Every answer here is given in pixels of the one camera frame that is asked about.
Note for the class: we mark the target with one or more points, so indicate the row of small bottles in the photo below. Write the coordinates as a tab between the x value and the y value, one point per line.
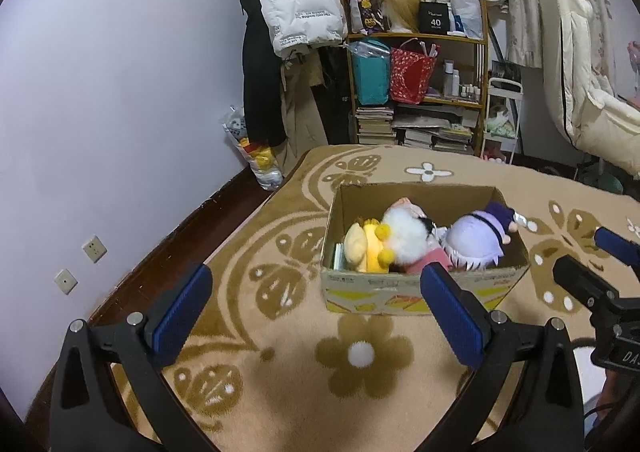
448	74

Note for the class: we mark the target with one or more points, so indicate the clear plastic bag of toys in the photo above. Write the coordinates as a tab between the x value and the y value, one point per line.
260	162

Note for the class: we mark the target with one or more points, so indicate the purple round plush toy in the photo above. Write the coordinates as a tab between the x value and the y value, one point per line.
475	242

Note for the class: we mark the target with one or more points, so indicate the red patterned bag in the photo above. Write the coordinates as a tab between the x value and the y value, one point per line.
407	79

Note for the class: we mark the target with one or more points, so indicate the purple snack bag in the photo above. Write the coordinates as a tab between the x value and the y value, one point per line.
365	7

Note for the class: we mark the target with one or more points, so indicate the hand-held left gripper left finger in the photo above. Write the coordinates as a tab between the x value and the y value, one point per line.
180	312

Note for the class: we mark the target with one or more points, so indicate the printed cardboard box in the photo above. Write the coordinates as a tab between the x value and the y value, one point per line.
370	289

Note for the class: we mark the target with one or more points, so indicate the pink bear plush toy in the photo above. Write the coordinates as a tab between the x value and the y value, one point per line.
402	204

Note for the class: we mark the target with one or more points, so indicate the white wall socket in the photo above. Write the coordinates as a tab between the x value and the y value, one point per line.
94	248
66	281

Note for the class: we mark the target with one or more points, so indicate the beige patterned rug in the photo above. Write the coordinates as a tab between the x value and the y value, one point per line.
280	372

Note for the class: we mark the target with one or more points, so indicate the white trolley cart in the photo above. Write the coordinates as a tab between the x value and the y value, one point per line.
505	84

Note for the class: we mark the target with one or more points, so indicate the beige coat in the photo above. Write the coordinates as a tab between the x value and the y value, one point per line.
300	117

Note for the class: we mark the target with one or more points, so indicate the stack of books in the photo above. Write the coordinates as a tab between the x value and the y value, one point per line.
375	127

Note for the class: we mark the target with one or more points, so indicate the small black box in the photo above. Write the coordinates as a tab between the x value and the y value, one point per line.
433	17

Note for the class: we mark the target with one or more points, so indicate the teal bag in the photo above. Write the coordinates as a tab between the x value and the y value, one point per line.
370	79

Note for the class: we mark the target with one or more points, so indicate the green flat packet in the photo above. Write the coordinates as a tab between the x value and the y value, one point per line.
339	257

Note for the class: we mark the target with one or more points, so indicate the wooden shelf unit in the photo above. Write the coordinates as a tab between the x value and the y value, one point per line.
482	82

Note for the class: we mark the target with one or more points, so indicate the dark hanging garment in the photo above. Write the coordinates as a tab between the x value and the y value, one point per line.
337	92

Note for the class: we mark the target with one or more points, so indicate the person's right forearm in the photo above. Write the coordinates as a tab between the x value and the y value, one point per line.
617	397

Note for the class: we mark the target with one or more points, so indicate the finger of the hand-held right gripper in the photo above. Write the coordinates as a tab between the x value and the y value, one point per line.
582	279
617	244

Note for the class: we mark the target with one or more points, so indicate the long black coat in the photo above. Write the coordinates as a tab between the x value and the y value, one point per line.
257	82

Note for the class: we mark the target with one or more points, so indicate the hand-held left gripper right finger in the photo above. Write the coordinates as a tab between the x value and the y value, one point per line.
452	317

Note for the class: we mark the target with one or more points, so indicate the cream padded chair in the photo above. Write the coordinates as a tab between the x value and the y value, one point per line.
585	82

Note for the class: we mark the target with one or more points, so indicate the white paper bag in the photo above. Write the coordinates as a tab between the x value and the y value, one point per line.
465	2

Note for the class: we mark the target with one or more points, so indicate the yellow plush toy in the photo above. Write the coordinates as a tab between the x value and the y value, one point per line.
372	252

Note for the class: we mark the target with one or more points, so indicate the white fluffy plush toy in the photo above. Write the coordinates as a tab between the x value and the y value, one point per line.
407	237

